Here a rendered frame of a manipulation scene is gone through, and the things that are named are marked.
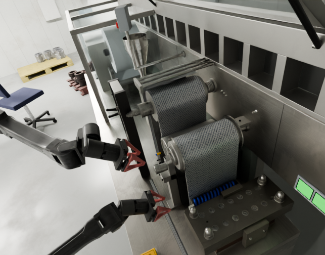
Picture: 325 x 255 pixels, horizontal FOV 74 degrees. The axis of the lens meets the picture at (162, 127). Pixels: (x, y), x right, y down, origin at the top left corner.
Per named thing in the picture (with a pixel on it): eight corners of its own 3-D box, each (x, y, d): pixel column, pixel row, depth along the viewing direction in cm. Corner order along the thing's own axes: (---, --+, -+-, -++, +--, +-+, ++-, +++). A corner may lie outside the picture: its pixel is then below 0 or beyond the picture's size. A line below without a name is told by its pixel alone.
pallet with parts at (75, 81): (131, 74, 477) (126, 54, 451) (81, 96, 428) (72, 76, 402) (114, 66, 533) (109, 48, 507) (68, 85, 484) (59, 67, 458)
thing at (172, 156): (172, 153, 78) (177, 169, 82) (177, 151, 79) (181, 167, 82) (165, 144, 85) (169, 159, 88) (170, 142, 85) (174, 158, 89)
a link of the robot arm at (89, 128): (68, 170, 68) (56, 152, 62) (69, 145, 77) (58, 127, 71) (106, 159, 70) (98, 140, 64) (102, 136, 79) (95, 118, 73)
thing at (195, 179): (189, 200, 93) (185, 172, 82) (235, 179, 98) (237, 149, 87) (189, 201, 93) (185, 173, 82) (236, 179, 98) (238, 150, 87)
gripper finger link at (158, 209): (170, 220, 86) (148, 223, 82) (163, 206, 92) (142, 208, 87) (176, 208, 83) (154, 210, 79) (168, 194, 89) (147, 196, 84)
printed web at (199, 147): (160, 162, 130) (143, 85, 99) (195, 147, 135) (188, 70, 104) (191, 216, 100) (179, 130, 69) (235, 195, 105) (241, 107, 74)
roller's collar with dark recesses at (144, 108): (138, 113, 101) (135, 101, 97) (150, 109, 102) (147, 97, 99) (142, 120, 96) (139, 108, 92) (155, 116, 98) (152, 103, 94)
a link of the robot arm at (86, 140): (78, 159, 65) (85, 146, 63) (78, 144, 70) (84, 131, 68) (100, 163, 69) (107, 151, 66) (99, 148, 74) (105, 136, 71)
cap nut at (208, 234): (201, 232, 81) (201, 226, 78) (210, 228, 81) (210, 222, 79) (206, 242, 78) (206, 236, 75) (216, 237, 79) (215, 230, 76)
